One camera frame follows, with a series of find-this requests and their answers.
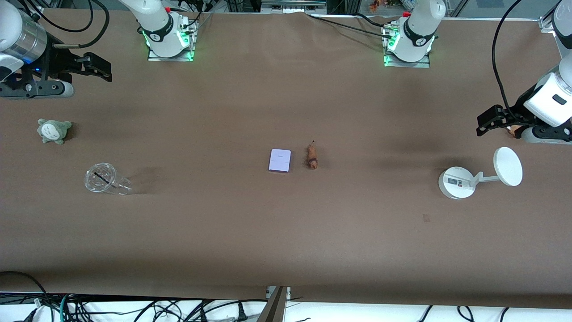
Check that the brown lion statue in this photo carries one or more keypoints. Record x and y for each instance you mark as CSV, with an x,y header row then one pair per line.
x,y
312,156

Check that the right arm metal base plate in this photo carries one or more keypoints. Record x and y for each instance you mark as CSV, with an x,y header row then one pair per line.
x,y
170,58

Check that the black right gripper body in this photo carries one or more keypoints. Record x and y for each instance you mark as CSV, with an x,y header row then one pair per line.
x,y
56,61

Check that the small orange toy figure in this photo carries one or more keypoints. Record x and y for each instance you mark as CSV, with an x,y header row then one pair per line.
x,y
374,5

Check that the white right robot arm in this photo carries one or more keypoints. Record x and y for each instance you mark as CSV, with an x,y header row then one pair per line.
x,y
156,22

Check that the clear plastic cup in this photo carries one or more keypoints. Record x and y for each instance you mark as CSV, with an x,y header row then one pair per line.
x,y
102,178

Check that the grey green plush toy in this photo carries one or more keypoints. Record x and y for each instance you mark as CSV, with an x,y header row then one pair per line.
x,y
52,131

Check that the lavender small box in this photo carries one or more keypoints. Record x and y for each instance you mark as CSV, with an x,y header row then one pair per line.
x,y
279,160

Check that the aluminium table leg beam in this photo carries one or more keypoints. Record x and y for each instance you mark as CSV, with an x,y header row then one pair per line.
x,y
273,308

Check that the black power plug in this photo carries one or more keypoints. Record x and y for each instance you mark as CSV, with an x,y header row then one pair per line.
x,y
242,315

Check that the brown table cover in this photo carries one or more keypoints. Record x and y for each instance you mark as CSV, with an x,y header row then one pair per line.
x,y
286,232

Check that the white round desk lamp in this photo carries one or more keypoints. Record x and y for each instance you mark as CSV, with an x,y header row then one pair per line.
x,y
456,182

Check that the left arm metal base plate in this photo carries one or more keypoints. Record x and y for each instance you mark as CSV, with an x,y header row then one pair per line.
x,y
420,65

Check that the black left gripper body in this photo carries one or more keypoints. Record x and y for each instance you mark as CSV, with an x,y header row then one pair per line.
x,y
514,111

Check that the metal rail behind table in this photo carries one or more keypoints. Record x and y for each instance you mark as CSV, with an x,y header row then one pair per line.
x,y
292,5

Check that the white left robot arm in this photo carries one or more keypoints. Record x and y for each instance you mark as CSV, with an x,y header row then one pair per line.
x,y
418,31

